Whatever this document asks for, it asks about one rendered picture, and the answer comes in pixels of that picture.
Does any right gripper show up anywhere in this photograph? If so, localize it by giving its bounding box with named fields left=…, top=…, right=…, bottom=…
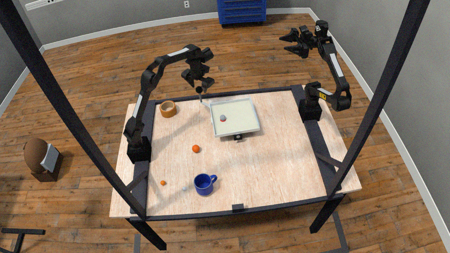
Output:
left=279, top=28, right=316, bottom=59

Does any brown tape roll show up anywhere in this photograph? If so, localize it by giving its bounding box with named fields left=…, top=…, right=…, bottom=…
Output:
left=159, top=100, right=177, bottom=118

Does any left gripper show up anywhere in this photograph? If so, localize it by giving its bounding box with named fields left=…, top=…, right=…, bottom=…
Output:
left=181, top=66, right=215, bottom=93

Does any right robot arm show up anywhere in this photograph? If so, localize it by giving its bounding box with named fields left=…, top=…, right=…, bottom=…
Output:
left=299, top=20, right=352, bottom=112

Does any blue mug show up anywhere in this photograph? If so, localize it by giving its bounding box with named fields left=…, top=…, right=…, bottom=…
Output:
left=194, top=173, right=218, bottom=197

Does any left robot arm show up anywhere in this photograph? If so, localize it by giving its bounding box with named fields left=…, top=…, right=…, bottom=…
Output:
left=123, top=44, right=214, bottom=150

